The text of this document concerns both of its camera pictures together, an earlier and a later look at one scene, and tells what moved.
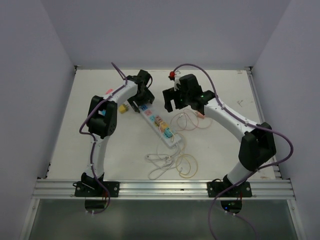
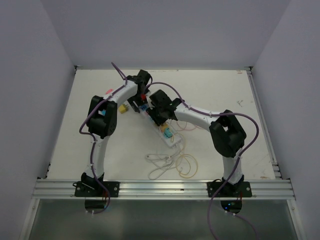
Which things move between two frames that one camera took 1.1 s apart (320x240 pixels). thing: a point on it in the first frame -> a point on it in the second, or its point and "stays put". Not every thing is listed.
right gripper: (169, 94) -> (151, 111)
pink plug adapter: (109, 91) stays put
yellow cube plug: (123, 108) stays put
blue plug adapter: (103, 113) stays put
